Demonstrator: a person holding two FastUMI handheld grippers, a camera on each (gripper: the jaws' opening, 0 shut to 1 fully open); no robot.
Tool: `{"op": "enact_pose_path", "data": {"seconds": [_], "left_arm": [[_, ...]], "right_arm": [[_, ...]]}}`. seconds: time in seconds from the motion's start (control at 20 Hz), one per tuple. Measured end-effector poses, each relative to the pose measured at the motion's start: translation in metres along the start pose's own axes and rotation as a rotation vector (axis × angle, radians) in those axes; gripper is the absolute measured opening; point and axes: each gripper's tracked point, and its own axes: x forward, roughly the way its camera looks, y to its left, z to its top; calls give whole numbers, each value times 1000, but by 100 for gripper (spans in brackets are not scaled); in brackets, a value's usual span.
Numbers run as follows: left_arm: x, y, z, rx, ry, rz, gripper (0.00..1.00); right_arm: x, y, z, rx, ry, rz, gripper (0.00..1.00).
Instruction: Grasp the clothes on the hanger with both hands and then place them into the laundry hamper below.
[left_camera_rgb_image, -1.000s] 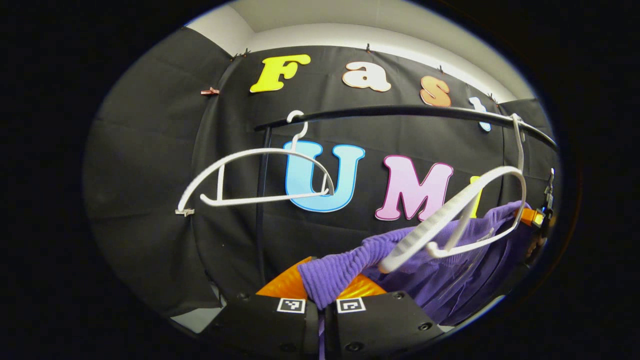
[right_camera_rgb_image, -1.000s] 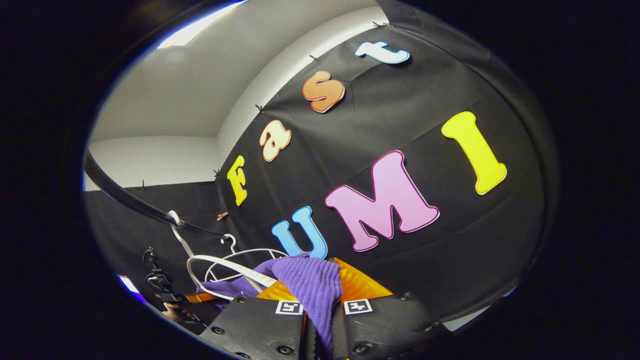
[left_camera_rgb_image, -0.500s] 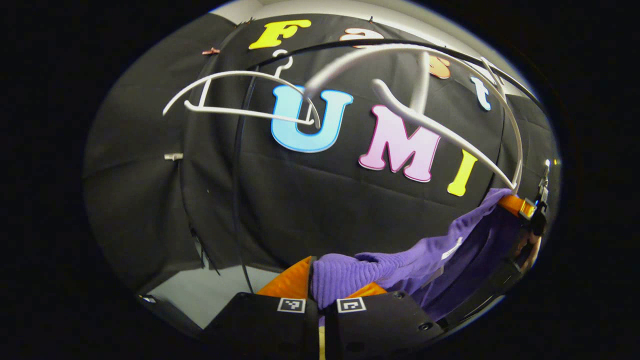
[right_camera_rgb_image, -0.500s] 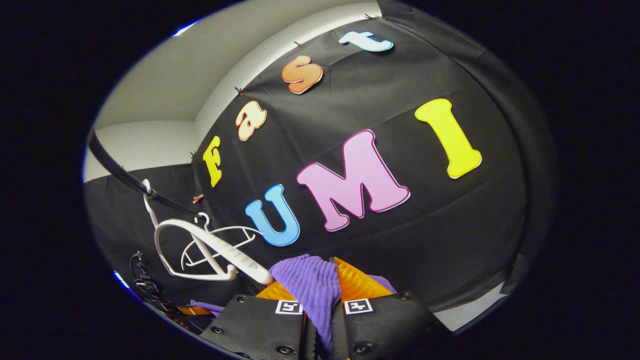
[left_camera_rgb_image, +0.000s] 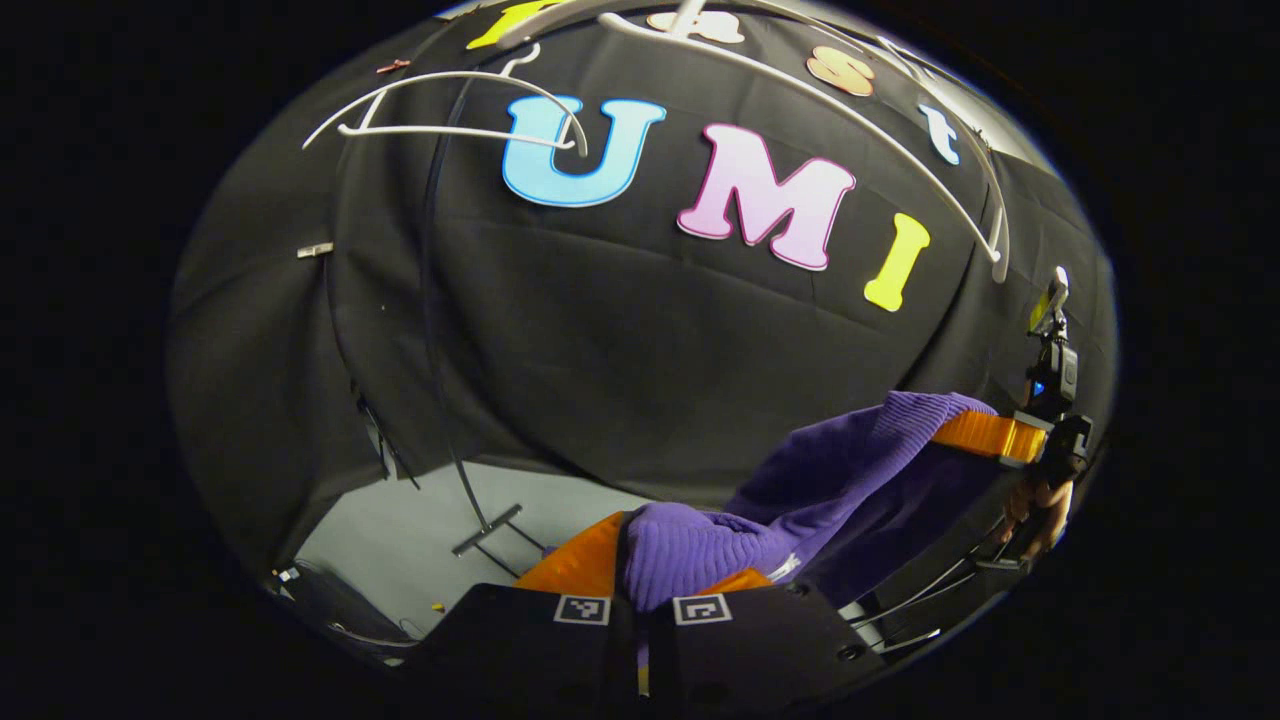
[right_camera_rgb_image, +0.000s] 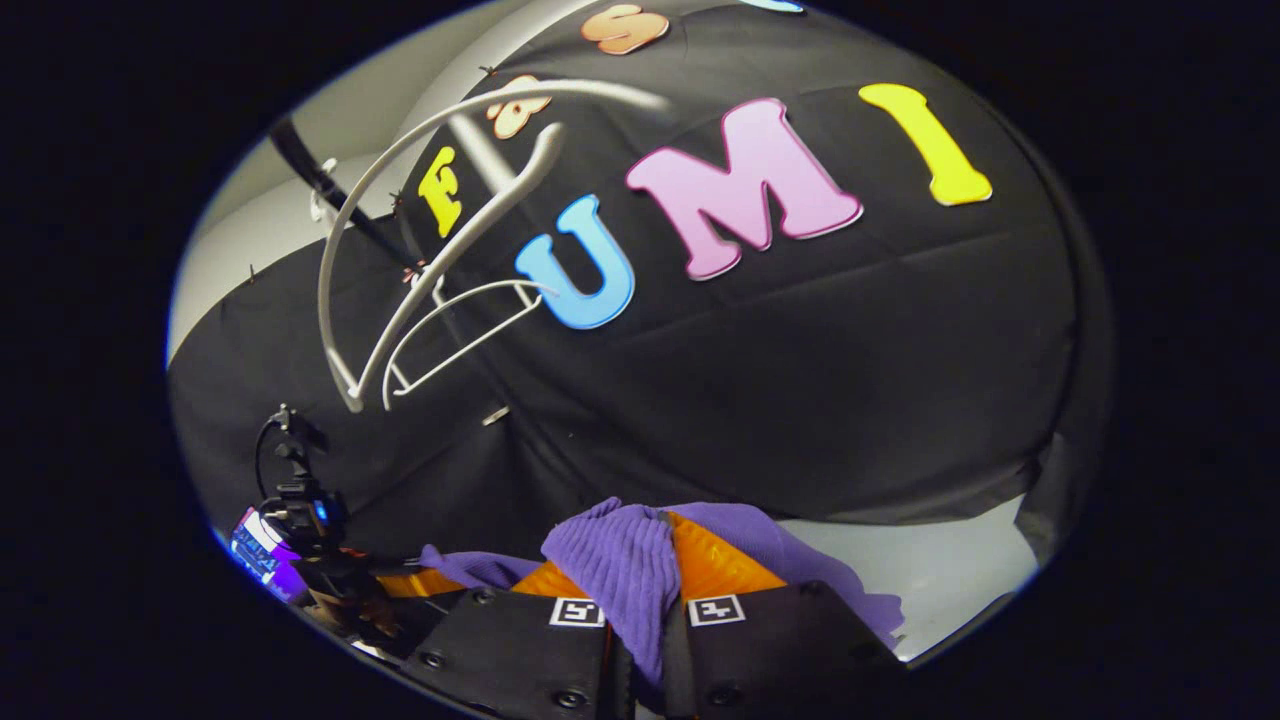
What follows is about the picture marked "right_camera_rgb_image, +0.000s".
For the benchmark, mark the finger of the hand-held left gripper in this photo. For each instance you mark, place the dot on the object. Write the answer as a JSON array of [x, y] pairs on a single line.
[[415, 583]]

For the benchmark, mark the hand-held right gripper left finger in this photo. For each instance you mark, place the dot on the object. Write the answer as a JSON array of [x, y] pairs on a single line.
[[520, 660]]

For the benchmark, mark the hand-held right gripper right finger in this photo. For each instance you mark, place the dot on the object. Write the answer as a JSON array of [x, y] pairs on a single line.
[[780, 660]]

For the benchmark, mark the purple knit cardigan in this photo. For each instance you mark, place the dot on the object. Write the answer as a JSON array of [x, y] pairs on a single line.
[[620, 570]]

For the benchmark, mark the white plastic clothes hanger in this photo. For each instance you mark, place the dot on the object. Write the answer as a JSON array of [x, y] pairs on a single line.
[[470, 345], [440, 265]]

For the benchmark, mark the black clothes rail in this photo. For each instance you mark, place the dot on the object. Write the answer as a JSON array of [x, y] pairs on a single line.
[[345, 200]]

